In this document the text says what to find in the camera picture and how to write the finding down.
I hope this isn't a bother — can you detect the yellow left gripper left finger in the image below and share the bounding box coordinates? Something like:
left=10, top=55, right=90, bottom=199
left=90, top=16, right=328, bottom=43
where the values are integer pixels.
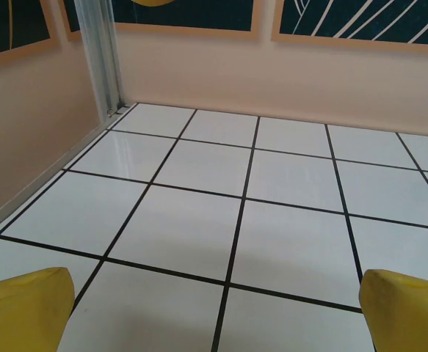
left=0, top=266, right=76, bottom=352

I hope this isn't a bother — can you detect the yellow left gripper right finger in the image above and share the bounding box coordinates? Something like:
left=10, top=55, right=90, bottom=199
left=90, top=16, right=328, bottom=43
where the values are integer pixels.
left=358, top=268, right=428, bottom=352

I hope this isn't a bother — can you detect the aluminium side rail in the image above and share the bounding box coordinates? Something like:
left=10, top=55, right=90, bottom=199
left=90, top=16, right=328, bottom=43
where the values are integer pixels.
left=0, top=103, right=139, bottom=241

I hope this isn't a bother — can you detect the aluminium corner post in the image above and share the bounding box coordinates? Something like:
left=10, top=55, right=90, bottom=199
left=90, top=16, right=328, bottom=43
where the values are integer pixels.
left=76, top=0, right=125, bottom=118

